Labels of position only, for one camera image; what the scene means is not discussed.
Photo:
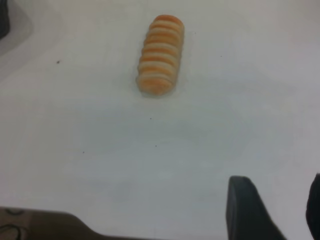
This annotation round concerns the striped orange bread roll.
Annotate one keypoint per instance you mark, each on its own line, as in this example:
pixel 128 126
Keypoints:
pixel 161 57

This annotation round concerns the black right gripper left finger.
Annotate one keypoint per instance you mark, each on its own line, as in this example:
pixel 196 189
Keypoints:
pixel 246 215

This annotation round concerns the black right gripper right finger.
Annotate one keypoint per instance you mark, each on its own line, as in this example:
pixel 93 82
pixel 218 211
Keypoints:
pixel 315 207

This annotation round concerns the black woven wicker basket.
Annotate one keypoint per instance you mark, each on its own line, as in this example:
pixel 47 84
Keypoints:
pixel 3 17

